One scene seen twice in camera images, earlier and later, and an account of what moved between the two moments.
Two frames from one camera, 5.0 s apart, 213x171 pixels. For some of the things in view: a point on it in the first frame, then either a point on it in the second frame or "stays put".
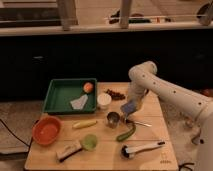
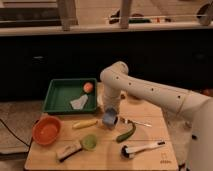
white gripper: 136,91 -> 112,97
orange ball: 88,87 stays put
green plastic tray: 71,96 stays put
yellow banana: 84,124 stays put
